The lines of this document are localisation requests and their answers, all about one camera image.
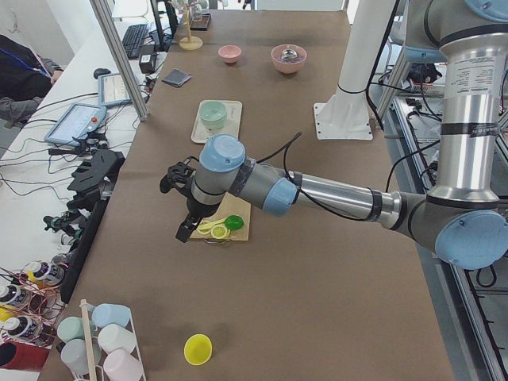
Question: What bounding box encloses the wooden stand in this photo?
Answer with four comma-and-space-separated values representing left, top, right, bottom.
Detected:
171, 1, 203, 51

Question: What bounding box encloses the lemon slice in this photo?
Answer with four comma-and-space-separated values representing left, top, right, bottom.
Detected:
210, 224, 230, 240

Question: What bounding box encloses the seated person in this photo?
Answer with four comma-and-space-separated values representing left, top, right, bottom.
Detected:
1, 35, 64, 125

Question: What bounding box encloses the large pink ice bowl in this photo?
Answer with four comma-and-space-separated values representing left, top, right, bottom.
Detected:
271, 44, 307, 74

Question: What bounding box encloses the pastel cup rack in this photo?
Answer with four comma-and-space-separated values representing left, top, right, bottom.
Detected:
57, 299, 147, 380

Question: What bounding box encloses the bamboo cutting board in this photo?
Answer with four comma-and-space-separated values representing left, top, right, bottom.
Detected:
190, 194, 251, 243

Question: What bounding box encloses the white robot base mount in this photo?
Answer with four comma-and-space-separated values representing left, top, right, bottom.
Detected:
314, 0, 398, 140

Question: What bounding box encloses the blue teach pendant tablet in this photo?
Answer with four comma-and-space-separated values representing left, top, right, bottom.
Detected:
44, 103, 107, 146

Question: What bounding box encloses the small pink bowl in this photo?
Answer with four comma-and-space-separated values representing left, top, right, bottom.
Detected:
217, 44, 242, 64

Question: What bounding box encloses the green bowl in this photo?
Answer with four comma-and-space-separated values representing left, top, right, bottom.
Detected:
198, 101, 227, 130

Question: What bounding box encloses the black tool holder rack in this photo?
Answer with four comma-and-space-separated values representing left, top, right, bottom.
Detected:
43, 149, 125, 304

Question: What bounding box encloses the cream rabbit tray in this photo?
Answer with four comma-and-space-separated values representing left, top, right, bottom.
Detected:
190, 99, 242, 144

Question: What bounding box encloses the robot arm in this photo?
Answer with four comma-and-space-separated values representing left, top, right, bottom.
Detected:
160, 1, 507, 270

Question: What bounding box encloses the aluminium frame post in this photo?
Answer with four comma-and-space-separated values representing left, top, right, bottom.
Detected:
89, 0, 148, 122

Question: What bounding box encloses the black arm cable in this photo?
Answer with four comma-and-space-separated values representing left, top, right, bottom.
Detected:
253, 132, 382, 219

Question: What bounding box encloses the metal ice scoop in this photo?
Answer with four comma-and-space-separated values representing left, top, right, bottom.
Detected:
279, 48, 299, 63

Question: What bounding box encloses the green lime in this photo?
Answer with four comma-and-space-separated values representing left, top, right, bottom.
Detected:
224, 214, 244, 231

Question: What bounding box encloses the yellow plastic cup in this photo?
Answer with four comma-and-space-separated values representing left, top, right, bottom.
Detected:
183, 333, 213, 366

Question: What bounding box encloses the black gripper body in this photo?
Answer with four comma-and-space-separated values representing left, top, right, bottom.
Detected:
183, 195, 217, 229

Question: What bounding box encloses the yellow plastic knife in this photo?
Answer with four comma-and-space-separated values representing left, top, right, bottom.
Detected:
197, 218, 225, 235

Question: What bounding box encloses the black keyboard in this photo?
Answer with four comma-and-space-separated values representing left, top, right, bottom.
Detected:
121, 24, 148, 60

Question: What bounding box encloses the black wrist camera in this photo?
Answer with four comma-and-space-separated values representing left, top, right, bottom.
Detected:
160, 156, 199, 198

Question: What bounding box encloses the grey purple folded cloth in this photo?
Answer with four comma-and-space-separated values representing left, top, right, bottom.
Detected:
162, 69, 192, 88

